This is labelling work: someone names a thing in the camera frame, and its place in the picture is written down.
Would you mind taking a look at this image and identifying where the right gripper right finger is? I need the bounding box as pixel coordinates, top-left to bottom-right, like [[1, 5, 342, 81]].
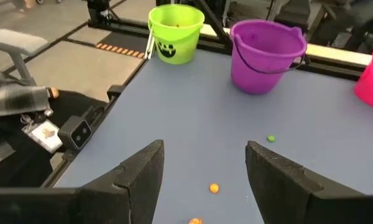
[[244, 140, 373, 224]]

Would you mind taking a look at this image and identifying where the white id badge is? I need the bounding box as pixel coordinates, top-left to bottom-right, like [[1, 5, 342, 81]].
[[21, 119, 63, 154]]

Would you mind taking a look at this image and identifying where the hazard striped floor mat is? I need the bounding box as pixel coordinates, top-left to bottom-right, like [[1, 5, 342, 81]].
[[94, 40, 147, 58]]

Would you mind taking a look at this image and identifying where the person's hand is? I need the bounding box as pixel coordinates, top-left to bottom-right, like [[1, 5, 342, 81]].
[[46, 86, 60, 100]]

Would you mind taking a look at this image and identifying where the green plastic bucket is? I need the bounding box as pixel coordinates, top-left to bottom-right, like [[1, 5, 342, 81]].
[[144, 3, 205, 65]]

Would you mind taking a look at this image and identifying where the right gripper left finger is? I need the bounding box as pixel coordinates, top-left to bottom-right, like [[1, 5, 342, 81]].
[[0, 139, 165, 224]]

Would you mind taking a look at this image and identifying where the grey chair armrest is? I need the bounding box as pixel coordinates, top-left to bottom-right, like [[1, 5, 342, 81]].
[[0, 28, 49, 85]]

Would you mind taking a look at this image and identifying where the wooden table side board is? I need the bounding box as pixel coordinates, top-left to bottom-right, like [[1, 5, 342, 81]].
[[201, 23, 373, 66]]

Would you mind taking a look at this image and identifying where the black table-level camera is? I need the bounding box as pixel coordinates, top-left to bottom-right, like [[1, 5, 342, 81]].
[[57, 115, 93, 151]]

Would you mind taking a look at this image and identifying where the person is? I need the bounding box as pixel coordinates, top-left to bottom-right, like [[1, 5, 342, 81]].
[[0, 68, 63, 187]]

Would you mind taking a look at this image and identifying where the purple plastic bucket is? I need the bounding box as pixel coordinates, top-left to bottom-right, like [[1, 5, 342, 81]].
[[229, 19, 308, 95]]

